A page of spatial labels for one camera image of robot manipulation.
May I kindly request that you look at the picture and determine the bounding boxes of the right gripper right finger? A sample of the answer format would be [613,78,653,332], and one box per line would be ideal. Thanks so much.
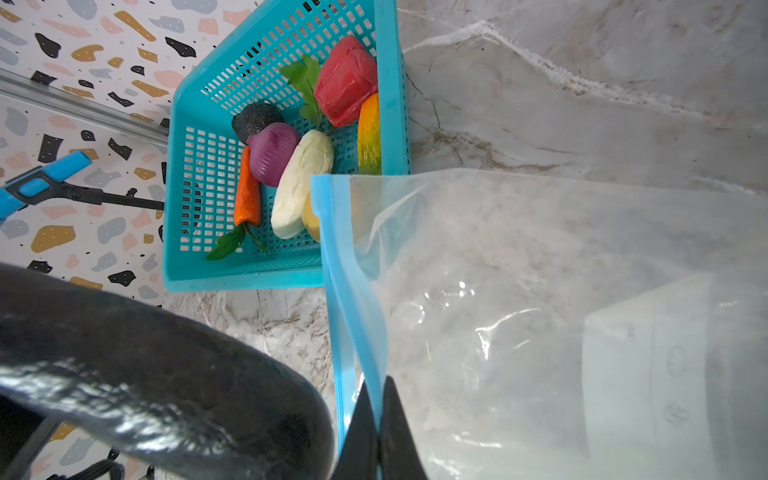
[379,376,428,480]

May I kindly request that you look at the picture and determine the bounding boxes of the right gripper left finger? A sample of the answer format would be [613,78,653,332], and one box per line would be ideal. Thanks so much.
[330,383,379,480]

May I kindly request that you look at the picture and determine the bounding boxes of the clear zip top bag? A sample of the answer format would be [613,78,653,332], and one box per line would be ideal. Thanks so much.
[311,169,767,479]

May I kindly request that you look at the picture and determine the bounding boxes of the teal plastic basket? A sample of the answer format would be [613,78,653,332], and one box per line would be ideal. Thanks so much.
[161,0,412,294]

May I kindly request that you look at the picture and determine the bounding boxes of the red toy pepper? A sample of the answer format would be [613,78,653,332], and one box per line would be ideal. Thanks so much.
[314,35,378,127]

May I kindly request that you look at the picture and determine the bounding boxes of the yellow toy lemon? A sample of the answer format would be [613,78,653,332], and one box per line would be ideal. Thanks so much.
[301,194,321,243]

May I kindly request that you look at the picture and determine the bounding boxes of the orange toy carrot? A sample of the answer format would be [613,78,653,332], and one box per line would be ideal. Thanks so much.
[206,146,267,261]

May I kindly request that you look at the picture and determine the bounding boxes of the yellow green toy mango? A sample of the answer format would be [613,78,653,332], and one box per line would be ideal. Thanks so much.
[357,94,382,175]

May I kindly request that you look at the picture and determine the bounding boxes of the purple toy onion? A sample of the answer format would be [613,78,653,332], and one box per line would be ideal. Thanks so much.
[247,122,300,188]

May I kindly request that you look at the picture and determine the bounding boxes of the black toy avocado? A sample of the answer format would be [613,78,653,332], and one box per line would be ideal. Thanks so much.
[231,102,284,144]

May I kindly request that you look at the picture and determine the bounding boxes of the green toy leaf vegetable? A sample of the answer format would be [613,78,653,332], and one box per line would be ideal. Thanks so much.
[279,55,324,129]

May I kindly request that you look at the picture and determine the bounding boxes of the blue microphone on stand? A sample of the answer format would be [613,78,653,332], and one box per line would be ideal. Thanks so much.
[1,151,164,222]

